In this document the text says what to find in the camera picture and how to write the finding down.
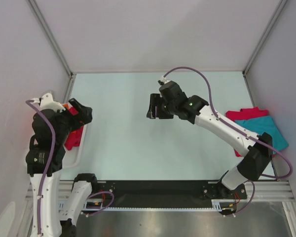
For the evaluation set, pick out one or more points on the orange t-shirt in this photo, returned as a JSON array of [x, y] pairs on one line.
[[66, 106]]

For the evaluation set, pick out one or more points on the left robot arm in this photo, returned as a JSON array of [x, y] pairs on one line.
[[52, 124]]

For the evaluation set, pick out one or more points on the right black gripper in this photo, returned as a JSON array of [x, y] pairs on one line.
[[154, 101]]

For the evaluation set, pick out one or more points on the folded teal t-shirt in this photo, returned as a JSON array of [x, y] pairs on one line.
[[265, 124]]

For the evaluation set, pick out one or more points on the folded crimson t-shirt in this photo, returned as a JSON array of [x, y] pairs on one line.
[[249, 118]]

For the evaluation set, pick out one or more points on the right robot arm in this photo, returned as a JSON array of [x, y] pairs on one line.
[[255, 149]]

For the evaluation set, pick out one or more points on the white plastic basket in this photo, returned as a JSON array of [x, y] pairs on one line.
[[72, 158]]

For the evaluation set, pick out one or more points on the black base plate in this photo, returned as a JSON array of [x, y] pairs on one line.
[[167, 194]]

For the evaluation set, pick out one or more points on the white cable duct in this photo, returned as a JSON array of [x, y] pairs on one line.
[[214, 207]]

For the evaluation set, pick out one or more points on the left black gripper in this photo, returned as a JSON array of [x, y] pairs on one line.
[[85, 113]]

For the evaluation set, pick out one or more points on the crimson t-shirt in basket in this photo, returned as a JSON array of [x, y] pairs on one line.
[[74, 139]]

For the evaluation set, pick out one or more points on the aluminium frame rail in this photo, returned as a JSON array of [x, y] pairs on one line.
[[264, 191]]

